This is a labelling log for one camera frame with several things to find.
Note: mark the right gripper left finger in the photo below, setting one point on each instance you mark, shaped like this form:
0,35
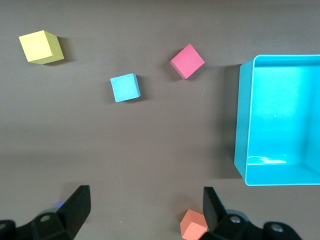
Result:
75,212

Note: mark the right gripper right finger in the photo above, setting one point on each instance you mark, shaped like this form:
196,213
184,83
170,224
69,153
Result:
215,215

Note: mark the light blue foam block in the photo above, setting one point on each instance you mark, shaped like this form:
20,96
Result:
125,87

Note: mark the purple foam block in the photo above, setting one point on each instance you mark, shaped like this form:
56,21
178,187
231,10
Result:
60,205

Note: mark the orange foam block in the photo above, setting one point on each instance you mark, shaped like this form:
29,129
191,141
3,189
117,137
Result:
192,226

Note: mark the teal plastic bin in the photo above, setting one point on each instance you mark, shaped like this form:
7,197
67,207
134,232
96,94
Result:
275,112

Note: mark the crimson foam block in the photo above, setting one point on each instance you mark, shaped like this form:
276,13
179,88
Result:
187,61

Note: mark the yellow foam block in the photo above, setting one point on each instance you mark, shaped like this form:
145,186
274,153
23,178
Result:
37,47

